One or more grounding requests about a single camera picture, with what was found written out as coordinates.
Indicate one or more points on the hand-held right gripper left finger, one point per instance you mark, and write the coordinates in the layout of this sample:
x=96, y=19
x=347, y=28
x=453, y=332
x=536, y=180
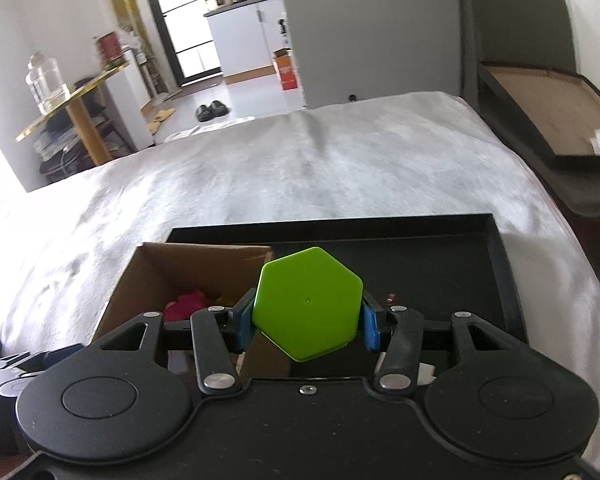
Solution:
x=241, y=327

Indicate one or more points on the black tray with brown bottom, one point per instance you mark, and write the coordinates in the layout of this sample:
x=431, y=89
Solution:
x=540, y=105

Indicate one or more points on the pink toy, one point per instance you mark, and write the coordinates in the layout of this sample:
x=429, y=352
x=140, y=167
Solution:
x=185, y=305

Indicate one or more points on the yellow table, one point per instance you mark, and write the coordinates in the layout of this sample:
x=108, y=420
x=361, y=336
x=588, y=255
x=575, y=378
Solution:
x=87, y=125

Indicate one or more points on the white blanket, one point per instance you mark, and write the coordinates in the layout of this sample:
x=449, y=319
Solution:
x=305, y=170

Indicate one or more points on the orange cardboard box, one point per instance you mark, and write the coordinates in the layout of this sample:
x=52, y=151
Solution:
x=286, y=71

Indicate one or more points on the white kitchen cabinet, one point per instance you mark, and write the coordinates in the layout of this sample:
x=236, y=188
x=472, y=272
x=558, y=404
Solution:
x=245, y=40

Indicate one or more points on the green hexagonal box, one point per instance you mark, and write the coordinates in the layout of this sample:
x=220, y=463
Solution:
x=307, y=305

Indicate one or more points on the small white cabinet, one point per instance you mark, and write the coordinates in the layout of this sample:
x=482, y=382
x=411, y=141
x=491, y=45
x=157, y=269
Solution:
x=130, y=102

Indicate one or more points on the pile of things under table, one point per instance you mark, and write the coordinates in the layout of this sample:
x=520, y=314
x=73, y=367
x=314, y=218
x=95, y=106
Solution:
x=62, y=152

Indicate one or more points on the grey sofa chair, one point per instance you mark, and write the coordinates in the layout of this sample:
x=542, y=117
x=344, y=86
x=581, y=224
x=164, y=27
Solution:
x=515, y=20

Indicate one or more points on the tan slipper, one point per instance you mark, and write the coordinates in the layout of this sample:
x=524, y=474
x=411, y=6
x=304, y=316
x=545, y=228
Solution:
x=163, y=115

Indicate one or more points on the black slipper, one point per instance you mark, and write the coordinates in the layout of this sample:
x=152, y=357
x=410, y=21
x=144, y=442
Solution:
x=203, y=112
x=219, y=108

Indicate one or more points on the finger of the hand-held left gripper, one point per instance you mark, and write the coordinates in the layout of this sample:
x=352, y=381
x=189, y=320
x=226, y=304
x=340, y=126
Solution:
x=60, y=356

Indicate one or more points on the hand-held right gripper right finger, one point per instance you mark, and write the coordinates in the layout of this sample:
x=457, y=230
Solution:
x=371, y=330

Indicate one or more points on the red box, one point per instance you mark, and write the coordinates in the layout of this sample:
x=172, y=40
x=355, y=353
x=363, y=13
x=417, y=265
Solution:
x=110, y=46

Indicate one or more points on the dark doormat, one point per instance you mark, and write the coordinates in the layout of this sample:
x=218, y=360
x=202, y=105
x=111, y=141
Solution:
x=197, y=89

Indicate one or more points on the black-framed glass door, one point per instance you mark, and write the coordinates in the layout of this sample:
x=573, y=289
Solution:
x=185, y=20

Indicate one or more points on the white cloth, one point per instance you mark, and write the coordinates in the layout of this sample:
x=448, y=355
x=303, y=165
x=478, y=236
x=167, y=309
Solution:
x=205, y=130

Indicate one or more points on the glass jar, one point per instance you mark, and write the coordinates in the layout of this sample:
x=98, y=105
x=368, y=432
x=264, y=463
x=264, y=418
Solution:
x=45, y=82

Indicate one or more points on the black plastic tray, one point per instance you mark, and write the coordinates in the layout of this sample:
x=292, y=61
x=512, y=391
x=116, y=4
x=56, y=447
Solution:
x=430, y=270

